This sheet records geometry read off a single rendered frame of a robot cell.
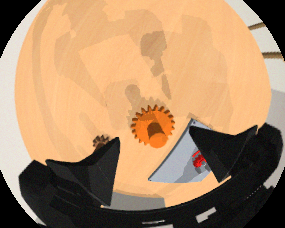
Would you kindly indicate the red gear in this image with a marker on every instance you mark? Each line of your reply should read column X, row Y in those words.
column 198, row 161

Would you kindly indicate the orange gear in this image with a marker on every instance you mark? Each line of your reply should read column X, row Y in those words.
column 153, row 126

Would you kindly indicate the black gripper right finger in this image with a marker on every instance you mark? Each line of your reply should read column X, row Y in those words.
column 220, row 150

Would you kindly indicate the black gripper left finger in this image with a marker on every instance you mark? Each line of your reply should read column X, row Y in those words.
column 95, row 173

